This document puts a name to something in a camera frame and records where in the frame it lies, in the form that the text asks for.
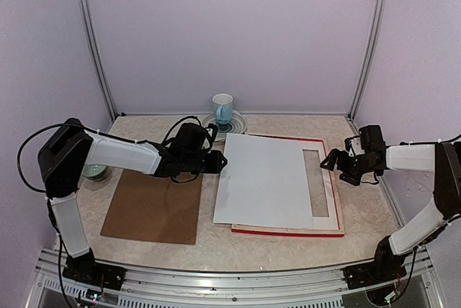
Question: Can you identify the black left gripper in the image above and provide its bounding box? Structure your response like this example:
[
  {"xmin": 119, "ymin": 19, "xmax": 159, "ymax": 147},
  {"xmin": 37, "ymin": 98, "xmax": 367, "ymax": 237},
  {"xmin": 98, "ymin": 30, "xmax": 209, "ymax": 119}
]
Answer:
[{"xmin": 183, "ymin": 150, "xmax": 228, "ymax": 174}]

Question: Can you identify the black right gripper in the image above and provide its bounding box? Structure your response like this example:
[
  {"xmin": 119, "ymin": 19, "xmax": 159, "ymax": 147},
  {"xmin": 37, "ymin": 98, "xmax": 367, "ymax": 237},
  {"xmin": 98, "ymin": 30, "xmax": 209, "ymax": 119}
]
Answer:
[{"xmin": 321, "ymin": 148, "xmax": 378, "ymax": 186}]

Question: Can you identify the cat photo print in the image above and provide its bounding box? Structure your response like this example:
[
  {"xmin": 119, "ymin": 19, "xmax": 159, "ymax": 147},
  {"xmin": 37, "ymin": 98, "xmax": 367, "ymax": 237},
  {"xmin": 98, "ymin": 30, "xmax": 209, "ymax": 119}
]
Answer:
[{"xmin": 213, "ymin": 134, "xmax": 313, "ymax": 229}]

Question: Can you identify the white mat board passe-partout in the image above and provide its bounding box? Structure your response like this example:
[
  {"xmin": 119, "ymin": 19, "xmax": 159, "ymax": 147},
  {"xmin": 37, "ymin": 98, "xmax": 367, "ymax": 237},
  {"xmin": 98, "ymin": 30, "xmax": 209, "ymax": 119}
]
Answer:
[{"xmin": 301, "ymin": 139, "xmax": 341, "ymax": 234}]

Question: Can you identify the red wooden picture frame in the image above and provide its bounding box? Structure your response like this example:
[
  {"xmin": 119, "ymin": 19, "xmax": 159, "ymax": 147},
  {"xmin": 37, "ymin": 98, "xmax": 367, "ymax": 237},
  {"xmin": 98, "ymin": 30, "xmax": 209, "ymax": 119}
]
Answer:
[{"xmin": 231, "ymin": 135, "xmax": 345, "ymax": 238}]

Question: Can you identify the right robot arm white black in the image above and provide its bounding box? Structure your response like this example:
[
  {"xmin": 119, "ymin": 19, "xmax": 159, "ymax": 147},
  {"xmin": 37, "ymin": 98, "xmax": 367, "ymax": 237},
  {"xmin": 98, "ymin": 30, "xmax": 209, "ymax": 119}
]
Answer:
[{"xmin": 320, "ymin": 140, "xmax": 460, "ymax": 288}]

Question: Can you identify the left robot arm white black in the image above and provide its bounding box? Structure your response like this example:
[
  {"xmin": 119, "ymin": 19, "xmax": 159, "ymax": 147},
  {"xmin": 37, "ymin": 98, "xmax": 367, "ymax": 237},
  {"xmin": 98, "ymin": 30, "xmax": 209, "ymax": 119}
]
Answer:
[{"xmin": 37, "ymin": 117, "xmax": 228, "ymax": 283}]

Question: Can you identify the striped ceramic plate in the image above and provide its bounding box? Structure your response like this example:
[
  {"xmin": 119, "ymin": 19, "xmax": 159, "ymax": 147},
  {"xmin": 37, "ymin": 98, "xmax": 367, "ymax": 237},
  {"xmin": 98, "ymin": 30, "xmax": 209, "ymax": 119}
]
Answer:
[{"xmin": 202, "ymin": 110, "xmax": 247, "ymax": 136}]

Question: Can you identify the light blue ceramic mug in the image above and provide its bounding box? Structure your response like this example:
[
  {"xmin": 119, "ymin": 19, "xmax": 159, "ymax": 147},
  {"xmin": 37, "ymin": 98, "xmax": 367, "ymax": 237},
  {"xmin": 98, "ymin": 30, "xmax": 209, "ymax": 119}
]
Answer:
[{"xmin": 212, "ymin": 94, "xmax": 233, "ymax": 124}]

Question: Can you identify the brown cardboard backing board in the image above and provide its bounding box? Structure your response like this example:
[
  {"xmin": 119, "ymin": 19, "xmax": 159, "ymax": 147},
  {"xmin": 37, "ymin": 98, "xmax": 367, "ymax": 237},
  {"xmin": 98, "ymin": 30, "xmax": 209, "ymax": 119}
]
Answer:
[{"xmin": 100, "ymin": 170, "xmax": 202, "ymax": 245}]

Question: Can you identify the small green ceramic bowl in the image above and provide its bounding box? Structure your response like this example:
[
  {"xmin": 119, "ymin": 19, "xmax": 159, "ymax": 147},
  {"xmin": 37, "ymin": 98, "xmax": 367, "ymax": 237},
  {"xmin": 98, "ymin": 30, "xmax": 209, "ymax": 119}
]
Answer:
[{"xmin": 81, "ymin": 165, "xmax": 107, "ymax": 181}]

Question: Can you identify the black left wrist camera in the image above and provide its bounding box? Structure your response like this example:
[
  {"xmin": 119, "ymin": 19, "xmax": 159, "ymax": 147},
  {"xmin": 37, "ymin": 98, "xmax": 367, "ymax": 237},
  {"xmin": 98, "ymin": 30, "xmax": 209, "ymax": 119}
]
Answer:
[{"xmin": 174, "ymin": 122, "xmax": 218, "ymax": 153}]

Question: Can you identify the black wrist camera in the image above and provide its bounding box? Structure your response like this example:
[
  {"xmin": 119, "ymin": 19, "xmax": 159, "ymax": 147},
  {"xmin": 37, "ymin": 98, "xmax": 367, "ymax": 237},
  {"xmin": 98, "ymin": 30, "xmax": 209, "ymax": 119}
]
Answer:
[
  {"xmin": 344, "ymin": 124, "xmax": 386, "ymax": 156},
  {"xmin": 174, "ymin": 122, "xmax": 218, "ymax": 153}
]

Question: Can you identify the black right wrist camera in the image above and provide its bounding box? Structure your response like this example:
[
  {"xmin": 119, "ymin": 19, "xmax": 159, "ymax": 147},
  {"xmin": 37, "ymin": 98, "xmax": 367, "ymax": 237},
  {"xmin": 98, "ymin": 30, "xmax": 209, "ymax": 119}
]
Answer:
[{"xmin": 344, "ymin": 124, "xmax": 386, "ymax": 156}]

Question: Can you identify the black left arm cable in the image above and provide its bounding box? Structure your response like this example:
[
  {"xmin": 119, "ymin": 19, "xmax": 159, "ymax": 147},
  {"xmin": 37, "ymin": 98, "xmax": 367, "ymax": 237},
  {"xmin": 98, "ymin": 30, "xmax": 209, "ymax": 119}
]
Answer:
[{"xmin": 16, "ymin": 115, "xmax": 202, "ymax": 305}]

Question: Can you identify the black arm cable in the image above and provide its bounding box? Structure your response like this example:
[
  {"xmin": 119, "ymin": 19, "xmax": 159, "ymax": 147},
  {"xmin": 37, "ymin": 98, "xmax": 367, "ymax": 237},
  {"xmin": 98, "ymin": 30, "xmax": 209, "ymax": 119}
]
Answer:
[
  {"xmin": 16, "ymin": 115, "xmax": 202, "ymax": 305},
  {"xmin": 399, "ymin": 134, "xmax": 461, "ymax": 147}
]

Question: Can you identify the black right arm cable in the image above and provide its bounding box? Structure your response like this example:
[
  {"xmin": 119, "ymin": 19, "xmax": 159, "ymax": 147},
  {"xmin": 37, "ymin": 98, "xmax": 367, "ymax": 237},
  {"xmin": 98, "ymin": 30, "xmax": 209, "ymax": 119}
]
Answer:
[{"xmin": 399, "ymin": 134, "xmax": 461, "ymax": 147}]

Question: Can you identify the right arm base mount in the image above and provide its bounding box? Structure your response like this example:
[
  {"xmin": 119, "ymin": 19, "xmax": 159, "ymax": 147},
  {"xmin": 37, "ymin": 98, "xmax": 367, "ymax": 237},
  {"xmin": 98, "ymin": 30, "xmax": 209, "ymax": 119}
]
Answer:
[{"xmin": 343, "ymin": 249, "xmax": 407, "ymax": 289}]

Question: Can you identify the aluminium front rail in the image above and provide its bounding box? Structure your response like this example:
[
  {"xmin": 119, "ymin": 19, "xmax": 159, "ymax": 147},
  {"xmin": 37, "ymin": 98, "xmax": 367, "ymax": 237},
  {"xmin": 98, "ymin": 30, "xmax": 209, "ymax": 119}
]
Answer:
[{"xmin": 23, "ymin": 249, "xmax": 444, "ymax": 307}]

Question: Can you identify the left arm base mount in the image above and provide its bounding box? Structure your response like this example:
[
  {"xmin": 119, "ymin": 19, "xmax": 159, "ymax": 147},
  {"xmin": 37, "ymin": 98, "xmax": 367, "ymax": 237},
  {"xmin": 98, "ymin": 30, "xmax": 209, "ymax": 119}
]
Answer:
[{"xmin": 63, "ymin": 263, "xmax": 126, "ymax": 291}]

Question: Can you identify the right aluminium corner post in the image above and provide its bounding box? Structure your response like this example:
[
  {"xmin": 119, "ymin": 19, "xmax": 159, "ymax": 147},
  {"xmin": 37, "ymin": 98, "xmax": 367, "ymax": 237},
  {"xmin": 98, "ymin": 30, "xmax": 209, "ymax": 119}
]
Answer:
[{"xmin": 348, "ymin": 0, "xmax": 386, "ymax": 122}]

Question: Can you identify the aluminium corner post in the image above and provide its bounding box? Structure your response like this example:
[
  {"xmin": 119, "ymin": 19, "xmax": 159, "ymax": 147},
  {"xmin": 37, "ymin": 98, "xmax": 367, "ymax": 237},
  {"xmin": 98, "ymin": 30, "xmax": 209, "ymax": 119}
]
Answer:
[
  {"xmin": 78, "ymin": 0, "xmax": 117, "ymax": 121},
  {"xmin": 348, "ymin": 0, "xmax": 386, "ymax": 122}
]

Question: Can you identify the left aluminium corner post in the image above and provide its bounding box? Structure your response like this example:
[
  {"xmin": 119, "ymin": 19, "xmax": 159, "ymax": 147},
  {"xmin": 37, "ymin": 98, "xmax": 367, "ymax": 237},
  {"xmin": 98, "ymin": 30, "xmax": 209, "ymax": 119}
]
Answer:
[{"xmin": 78, "ymin": 0, "xmax": 117, "ymax": 121}]

